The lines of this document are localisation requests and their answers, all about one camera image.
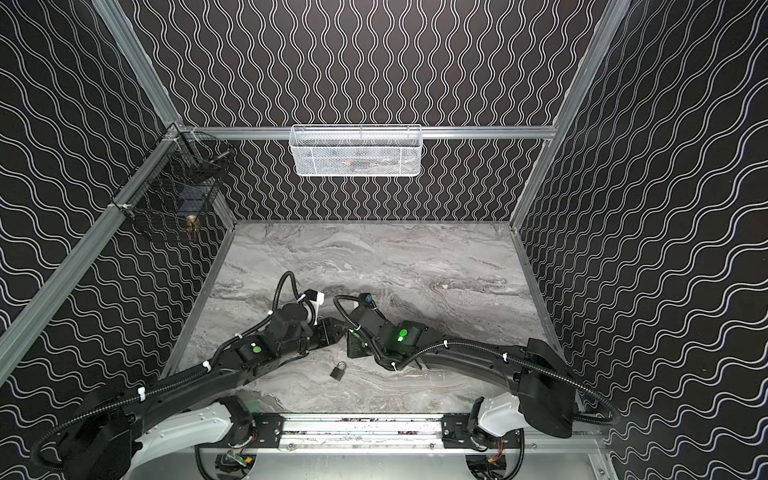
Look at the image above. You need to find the black padlock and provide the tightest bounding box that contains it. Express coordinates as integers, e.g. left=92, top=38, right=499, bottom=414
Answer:
left=330, top=361, right=347, bottom=381

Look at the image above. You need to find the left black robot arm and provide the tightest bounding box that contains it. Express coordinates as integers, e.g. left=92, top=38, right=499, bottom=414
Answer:
left=47, top=298, right=345, bottom=479

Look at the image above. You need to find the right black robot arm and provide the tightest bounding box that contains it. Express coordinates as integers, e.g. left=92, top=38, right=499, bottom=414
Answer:
left=342, top=305, right=576, bottom=438

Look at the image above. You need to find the brass padlock in basket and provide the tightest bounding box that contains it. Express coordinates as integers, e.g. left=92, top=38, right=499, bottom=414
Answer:
left=185, top=215, right=200, bottom=237

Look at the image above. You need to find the right black corrugated cable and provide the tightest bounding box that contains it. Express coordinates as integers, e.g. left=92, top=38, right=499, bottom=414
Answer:
left=332, top=293, right=622, bottom=427

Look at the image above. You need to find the black corrugated cable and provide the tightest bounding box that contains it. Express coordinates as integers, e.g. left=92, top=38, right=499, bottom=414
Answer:
left=332, top=293, right=622, bottom=427
left=29, top=271, right=313, bottom=472

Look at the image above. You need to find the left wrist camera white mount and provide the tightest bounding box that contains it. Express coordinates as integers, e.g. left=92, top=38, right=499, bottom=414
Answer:
left=298, top=289, right=325, bottom=326

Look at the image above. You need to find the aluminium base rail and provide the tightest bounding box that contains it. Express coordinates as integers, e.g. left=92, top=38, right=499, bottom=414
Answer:
left=234, top=412, right=528, bottom=454

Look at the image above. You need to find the left black corrugated cable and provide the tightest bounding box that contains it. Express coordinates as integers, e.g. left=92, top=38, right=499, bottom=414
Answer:
left=29, top=271, right=313, bottom=472

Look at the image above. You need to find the white mesh wall basket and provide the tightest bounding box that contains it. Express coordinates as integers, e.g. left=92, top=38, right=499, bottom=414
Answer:
left=289, top=124, right=424, bottom=177

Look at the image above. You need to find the black wire wall basket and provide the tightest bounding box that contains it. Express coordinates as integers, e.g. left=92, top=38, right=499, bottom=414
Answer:
left=119, top=131, right=236, bottom=244

